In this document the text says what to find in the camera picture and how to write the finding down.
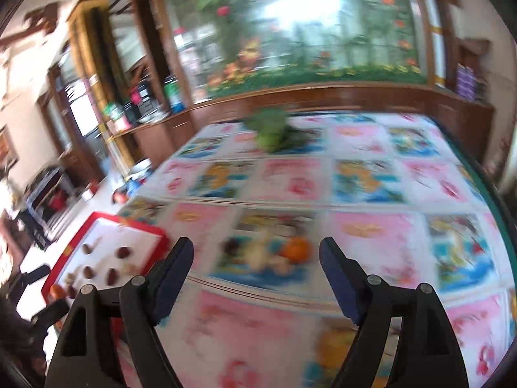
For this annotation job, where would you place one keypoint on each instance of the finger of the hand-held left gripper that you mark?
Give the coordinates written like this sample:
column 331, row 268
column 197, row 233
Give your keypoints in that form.
column 34, row 274
column 50, row 314

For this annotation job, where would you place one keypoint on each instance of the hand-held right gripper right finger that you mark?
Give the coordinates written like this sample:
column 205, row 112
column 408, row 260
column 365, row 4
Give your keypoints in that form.
column 337, row 279

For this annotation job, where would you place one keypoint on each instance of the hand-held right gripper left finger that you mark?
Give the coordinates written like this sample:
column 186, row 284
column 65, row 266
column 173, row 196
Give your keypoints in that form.
column 174, row 285

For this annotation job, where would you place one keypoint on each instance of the small orange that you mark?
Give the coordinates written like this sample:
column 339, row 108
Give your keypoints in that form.
column 56, row 291

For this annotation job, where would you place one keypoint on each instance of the small dark red date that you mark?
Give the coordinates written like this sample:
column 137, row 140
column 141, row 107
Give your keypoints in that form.
column 72, row 291

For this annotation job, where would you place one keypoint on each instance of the red box with white inside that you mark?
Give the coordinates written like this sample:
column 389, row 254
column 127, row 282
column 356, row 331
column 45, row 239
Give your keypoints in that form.
column 105, row 234

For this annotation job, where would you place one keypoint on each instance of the large orange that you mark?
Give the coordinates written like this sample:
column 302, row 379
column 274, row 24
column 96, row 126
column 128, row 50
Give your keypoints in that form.
column 297, row 249

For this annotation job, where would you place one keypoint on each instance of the dark brown chestnut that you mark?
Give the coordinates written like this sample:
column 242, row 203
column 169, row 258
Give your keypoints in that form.
column 230, row 245

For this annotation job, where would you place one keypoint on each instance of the fruit print tablecloth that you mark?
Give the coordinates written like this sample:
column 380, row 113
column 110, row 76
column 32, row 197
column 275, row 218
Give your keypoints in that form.
column 363, row 210

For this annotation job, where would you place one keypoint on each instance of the black metal rack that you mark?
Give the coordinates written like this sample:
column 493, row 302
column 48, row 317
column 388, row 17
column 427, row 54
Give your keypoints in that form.
column 44, row 196

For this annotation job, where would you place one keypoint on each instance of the green leafy vegetable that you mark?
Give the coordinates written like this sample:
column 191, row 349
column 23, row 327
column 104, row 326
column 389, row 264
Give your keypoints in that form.
column 272, row 129

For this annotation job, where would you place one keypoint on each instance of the green plastic bottle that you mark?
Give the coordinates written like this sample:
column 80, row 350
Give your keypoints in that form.
column 174, row 93

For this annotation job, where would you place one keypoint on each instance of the purple flowers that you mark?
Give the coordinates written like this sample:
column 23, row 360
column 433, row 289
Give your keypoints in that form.
column 466, row 83

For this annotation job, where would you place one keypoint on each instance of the framed wall painting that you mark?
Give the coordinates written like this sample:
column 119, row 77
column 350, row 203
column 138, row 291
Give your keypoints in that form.
column 6, row 149

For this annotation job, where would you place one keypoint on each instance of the garden landscape wall mural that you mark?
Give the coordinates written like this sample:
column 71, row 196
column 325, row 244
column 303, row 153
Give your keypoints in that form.
column 303, row 24

